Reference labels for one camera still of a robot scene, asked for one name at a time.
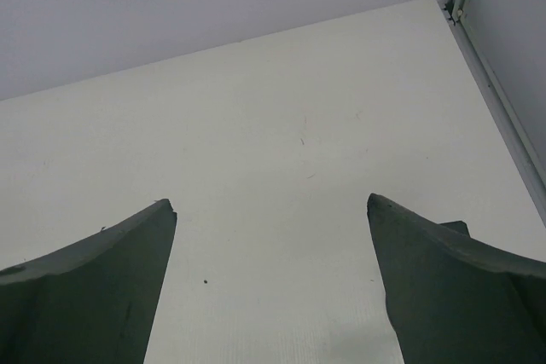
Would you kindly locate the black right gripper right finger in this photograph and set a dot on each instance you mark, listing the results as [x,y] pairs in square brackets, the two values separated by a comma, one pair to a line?
[451,298]

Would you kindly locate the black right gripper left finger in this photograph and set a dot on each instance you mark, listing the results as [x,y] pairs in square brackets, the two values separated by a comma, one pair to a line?
[93,301]

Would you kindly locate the aluminium right frame post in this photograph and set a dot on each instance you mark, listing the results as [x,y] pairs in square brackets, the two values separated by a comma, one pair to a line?
[503,42]

